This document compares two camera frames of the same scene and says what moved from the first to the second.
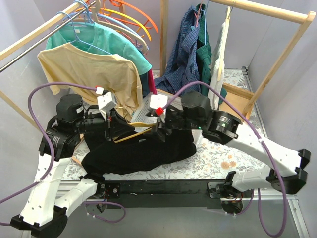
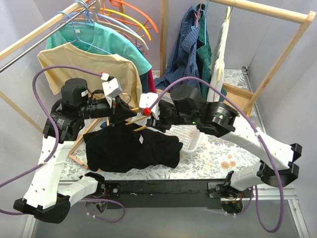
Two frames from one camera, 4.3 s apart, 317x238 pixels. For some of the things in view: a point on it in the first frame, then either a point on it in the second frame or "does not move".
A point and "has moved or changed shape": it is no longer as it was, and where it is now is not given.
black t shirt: x=146 y=150 has moved or changed shape
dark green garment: x=204 y=53 does not move
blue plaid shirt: x=185 y=70 does not move
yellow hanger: x=132 y=124 -> x=135 y=109
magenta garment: x=151 y=88 does not move
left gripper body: x=109 y=127 -> x=114 y=110
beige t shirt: x=109 y=73 does not move
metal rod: x=6 y=66 does not move
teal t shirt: x=98 y=37 does not move
